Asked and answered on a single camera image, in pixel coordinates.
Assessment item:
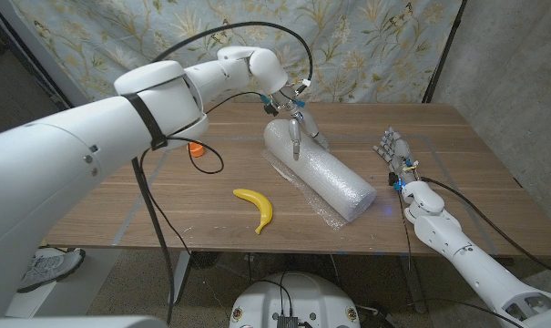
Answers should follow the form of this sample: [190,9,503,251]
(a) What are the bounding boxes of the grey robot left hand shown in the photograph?
[260,88,331,161]

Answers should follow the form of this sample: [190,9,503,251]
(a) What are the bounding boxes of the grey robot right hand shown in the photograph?
[373,127,420,191]

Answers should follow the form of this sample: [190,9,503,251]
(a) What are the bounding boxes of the clear bubble wrap roll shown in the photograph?
[261,118,379,231]

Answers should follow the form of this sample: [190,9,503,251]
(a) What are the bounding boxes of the yellow toy banana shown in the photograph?
[232,188,274,236]

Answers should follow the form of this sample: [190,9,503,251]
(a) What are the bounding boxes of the floral print backdrop cloth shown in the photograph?
[10,0,463,105]

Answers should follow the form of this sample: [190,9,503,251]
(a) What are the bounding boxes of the black backdrop stand pole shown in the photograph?
[421,0,468,104]

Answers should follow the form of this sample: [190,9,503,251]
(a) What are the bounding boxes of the grey metal table leg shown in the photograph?
[168,250,194,305]
[400,254,427,314]

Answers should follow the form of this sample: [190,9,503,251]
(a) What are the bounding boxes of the white robot torso base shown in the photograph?
[228,272,362,328]

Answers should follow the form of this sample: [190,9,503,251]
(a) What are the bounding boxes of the grey sneaker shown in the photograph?
[17,248,87,294]

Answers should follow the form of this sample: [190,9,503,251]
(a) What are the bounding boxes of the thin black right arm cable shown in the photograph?
[395,190,415,274]

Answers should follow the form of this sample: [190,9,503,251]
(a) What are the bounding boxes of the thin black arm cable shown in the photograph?
[395,190,415,274]
[140,90,276,274]

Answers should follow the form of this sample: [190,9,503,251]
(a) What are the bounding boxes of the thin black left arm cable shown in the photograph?
[140,90,276,274]

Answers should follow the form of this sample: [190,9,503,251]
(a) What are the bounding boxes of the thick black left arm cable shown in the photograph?
[131,21,315,325]

